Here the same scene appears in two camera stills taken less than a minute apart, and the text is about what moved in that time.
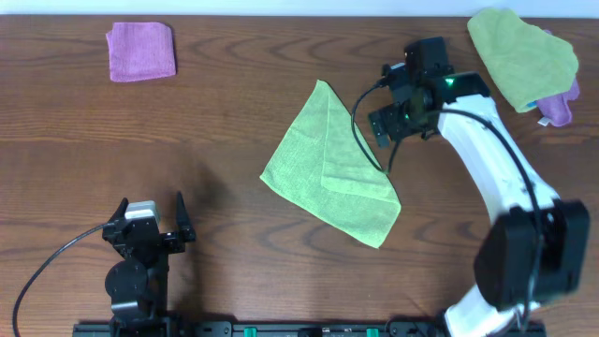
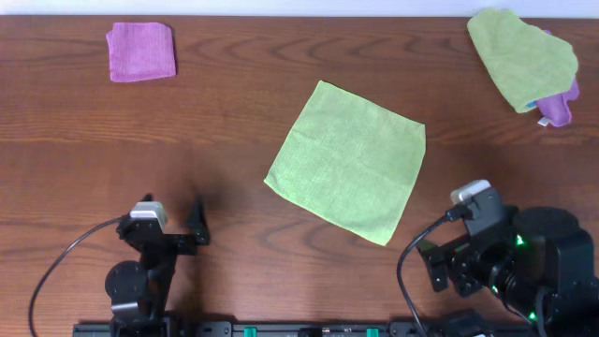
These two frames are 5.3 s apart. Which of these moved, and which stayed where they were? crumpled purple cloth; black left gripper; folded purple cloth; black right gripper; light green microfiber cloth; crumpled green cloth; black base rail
Moved: black right gripper; light green microfiber cloth; black left gripper
Stayed: crumpled purple cloth; black base rail; crumpled green cloth; folded purple cloth
